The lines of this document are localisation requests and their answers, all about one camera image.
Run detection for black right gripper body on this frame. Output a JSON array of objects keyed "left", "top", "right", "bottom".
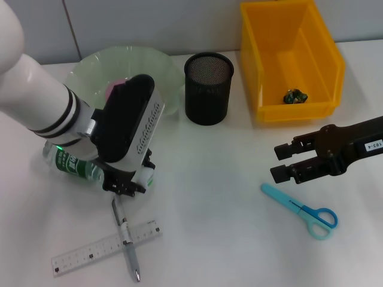
[{"left": 317, "top": 115, "right": 383, "bottom": 177}]

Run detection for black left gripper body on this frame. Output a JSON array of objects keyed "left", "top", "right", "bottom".
[{"left": 96, "top": 160, "right": 138, "bottom": 184}]

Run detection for clear green-label water bottle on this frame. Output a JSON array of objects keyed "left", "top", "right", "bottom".
[{"left": 42, "top": 140, "right": 156, "bottom": 195}]

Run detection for green plastic wrapper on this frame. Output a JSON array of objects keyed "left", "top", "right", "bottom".
[{"left": 283, "top": 88, "right": 308, "bottom": 104}]

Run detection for pink peach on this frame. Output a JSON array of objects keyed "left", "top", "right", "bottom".
[{"left": 104, "top": 78, "right": 126, "bottom": 101}]

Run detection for blue scissors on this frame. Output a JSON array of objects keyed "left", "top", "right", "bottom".
[{"left": 260, "top": 182, "right": 339, "bottom": 241}]

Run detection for grey white pen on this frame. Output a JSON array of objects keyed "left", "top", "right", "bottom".
[{"left": 111, "top": 196, "right": 141, "bottom": 282}]

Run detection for clear plastic ruler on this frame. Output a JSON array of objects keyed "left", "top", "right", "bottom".
[{"left": 51, "top": 219, "right": 162, "bottom": 278}]

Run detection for black mesh pen holder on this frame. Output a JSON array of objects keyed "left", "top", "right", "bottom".
[{"left": 184, "top": 52, "right": 235, "bottom": 126}]

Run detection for translucent green fruit plate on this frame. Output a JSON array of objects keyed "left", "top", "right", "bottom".
[{"left": 65, "top": 44, "right": 186, "bottom": 147}]

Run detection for yellow plastic bin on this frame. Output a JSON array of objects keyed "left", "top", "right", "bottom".
[{"left": 239, "top": 0, "right": 346, "bottom": 123}]

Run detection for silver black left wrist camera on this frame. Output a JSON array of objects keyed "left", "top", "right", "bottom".
[{"left": 91, "top": 74, "right": 165, "bottom": 172}]

